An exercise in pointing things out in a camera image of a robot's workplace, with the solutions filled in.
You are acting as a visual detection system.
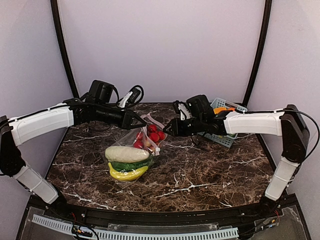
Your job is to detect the white toy radish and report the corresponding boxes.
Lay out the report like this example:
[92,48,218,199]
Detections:
[104,146,150,163]

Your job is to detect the clear zip top bag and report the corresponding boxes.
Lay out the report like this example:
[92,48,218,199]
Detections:
[101,113,168,189]

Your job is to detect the dark green toy cucumber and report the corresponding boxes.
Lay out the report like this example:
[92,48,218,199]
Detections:
[110,157,153,172]

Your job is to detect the yellow toy banana bunch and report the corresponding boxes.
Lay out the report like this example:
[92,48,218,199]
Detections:
[108,162,149,182]

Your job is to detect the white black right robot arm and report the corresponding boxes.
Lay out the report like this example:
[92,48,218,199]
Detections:
[163,94,314,217]

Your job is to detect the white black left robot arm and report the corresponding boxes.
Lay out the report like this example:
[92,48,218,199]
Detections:
[0,80,146,205]

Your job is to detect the yellow orange toy mango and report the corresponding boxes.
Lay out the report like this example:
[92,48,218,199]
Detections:
[213,107,227,115]

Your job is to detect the blue plastic vegetable basket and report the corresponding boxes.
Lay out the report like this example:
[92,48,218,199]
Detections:
[197,97,248,149]

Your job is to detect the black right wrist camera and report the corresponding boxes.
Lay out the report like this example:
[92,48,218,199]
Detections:
[172,100,192,121]

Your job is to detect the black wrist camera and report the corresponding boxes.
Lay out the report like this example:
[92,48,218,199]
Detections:
[116,85,145,110]
[172,100,192,121]

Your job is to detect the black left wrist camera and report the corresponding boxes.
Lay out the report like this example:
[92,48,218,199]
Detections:
[116,85,145,110]

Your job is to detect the grey slotted cable duct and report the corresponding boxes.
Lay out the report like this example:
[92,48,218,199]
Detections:
[31,214,239,240]

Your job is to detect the black left frame post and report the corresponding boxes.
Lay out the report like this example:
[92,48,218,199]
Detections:
[50,0,80,98]

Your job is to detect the black frame post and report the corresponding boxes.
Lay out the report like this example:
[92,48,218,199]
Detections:
[50,0,80,98]
[242,0,273,107]

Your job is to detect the black right frame post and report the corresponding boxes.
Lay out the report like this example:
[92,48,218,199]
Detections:
[242,0,273,107]

